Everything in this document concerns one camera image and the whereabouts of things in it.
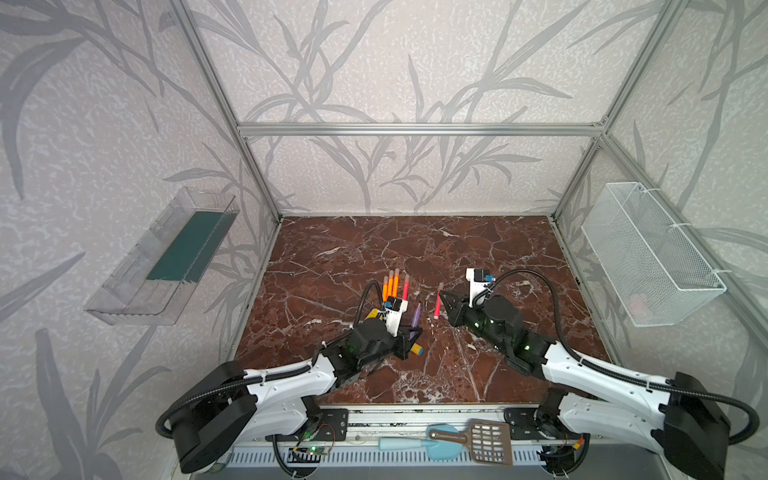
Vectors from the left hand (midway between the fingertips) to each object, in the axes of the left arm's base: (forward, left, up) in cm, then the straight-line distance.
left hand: (424, 323), depth 78 cm
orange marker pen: (+17, +12, -12) cm, 24 cm away
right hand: (+7, -4, +8) cm, 12 cm away
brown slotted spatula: (-25, -16, -12) cm, 32 cm away
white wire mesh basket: (+2, -49, +21) cm, 54 cm away
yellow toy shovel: (-3, +2, -10) cm, 11 cm away
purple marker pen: (+1, +2, +2) cm, 3 cm away
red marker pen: (+17, +5, -12) cm, 22 cm away
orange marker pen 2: (+19, +10, -12) cm, 25 cm away
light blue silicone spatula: (-27, -3, -11) cm, 29 cm away
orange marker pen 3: (+19, +8, -12) cm, 24 cm away
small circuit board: (-27, +26, -11) cm, 39 cm away
